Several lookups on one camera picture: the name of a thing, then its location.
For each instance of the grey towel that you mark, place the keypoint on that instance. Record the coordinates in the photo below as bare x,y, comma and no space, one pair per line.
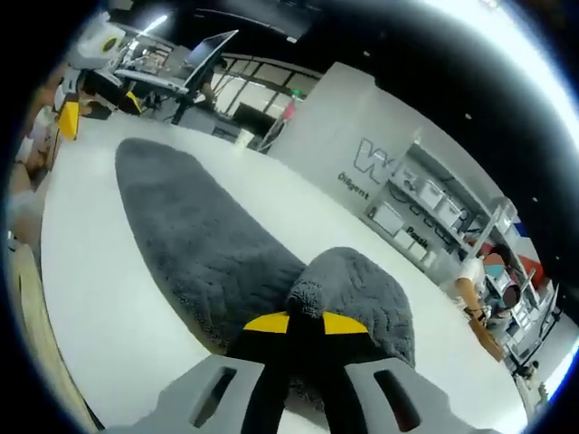
203,244

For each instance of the white keyboard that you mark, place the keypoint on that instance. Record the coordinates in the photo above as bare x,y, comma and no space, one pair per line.
154,80

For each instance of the low equipment cabinet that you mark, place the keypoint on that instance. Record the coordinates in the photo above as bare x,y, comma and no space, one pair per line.
203,119

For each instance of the white paper cup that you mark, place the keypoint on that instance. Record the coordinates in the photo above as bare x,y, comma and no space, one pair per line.
243,138

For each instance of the wooden tray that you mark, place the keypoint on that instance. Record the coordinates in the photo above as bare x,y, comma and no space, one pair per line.
488,339

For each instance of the black screen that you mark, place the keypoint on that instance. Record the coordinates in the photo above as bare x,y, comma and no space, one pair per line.
253,118

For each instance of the pink-topped metal stand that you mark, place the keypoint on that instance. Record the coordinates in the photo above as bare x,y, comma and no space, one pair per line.
288,110

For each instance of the grey metal shelf rack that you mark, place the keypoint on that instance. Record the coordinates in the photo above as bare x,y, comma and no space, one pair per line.
488,228

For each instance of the group of white storage bins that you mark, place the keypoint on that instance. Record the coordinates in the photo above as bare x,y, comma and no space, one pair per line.
432,192

